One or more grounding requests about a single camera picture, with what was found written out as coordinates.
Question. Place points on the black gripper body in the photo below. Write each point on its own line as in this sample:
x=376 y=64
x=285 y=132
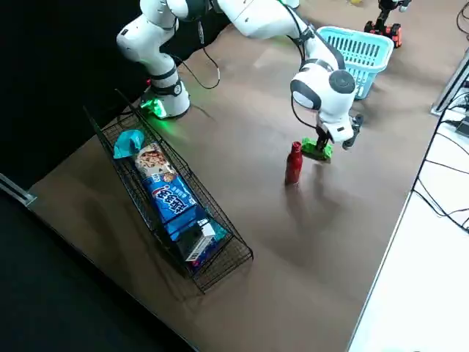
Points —
x=356 y=121

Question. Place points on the red cola bottle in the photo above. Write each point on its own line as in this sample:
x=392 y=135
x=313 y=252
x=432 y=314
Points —
x=293 y=168

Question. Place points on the orange black barcode scanner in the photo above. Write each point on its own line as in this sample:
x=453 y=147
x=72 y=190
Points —
x=383 y=33

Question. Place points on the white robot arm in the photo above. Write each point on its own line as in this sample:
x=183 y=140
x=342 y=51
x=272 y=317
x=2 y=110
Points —
x=329 y=99

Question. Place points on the light blue plastic basket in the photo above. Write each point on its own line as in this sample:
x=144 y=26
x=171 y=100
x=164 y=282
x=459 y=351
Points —
x=366 y=47

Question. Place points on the small white snack carton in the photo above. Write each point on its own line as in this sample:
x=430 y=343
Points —
x=194 y=238

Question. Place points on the teal snack packet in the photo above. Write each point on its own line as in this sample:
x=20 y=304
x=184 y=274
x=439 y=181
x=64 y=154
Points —
x=128 y=143

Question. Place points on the blue cookie packet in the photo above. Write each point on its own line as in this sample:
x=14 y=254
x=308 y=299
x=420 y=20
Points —
x=172 y=198

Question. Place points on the aluminium profile post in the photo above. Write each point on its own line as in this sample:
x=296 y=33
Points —
x=450 y=84
x=18 y=192

